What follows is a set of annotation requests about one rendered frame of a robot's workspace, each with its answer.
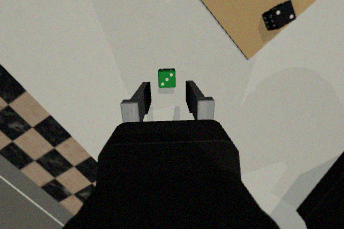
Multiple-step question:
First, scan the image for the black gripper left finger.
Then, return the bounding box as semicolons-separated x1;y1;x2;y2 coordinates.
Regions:
120;82;151;123

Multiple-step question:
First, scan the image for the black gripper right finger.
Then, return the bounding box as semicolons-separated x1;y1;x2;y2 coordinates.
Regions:
186;81;215;120

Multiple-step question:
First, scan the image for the green die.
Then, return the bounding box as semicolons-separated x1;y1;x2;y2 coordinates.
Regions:
158;68;176;88

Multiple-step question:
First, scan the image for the black die with white pips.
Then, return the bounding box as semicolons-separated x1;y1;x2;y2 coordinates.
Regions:
262;0;296;31

